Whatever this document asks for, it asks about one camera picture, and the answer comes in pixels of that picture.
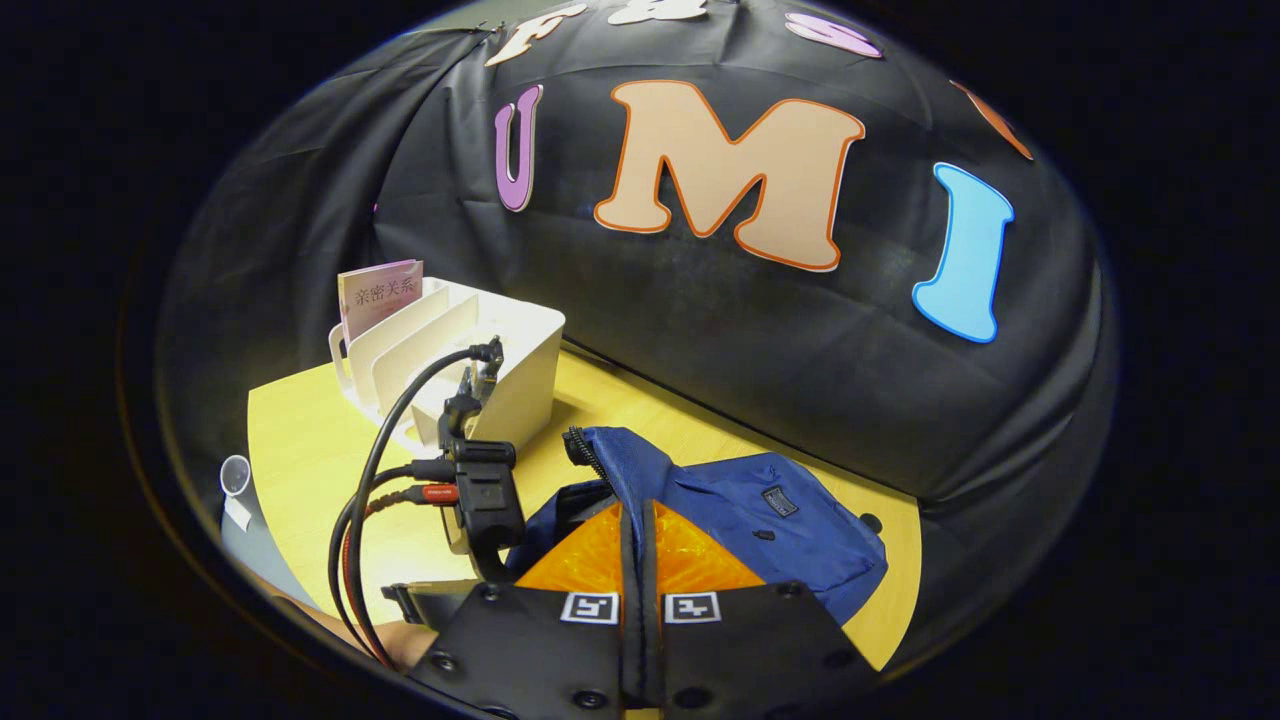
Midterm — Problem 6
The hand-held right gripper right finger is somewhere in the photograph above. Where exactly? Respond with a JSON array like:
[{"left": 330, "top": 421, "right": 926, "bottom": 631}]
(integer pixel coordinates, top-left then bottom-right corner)
[{"left": 640, "top": 500, "right": 883, "bottom": 717}]

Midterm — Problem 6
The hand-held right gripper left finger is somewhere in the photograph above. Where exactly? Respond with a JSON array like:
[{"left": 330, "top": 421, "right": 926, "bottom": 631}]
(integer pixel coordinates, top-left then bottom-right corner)
[{"left": 405, "top": 500, "right": 642, "bottom": 713}]

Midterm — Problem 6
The blue schoolbag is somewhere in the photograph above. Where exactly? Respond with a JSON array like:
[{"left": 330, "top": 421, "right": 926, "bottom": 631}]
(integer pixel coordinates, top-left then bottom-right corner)
[{"left": 505, "top": 425, "right": 890, "bottom": 627}]

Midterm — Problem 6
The white plastic bookshelf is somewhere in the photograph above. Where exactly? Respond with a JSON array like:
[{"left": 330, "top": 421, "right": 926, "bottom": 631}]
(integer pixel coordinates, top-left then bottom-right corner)
[{"left": 327, "top": 277, "right": 568, "bottom": 463}]

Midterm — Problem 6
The pink cover book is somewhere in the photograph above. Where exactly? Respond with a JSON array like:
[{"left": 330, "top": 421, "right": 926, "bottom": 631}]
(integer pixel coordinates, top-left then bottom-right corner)
[{"left": 336, "top": 259, "right": 426, "bottom": 348}]

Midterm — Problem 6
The black backdrop cloth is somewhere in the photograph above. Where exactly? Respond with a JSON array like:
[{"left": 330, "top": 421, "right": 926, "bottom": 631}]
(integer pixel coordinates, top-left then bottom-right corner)
[{"left": 160, "top": 0, "right": 1116, "bottom": 666}]

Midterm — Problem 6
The black cable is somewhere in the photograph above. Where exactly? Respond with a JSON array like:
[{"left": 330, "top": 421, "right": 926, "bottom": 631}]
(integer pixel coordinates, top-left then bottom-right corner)
[
  {"left": 327, "top": 458, "right": 459, "bottom": 641},
  {"left": 345, "top": 338, "right": 506, "bottom": 661}
]

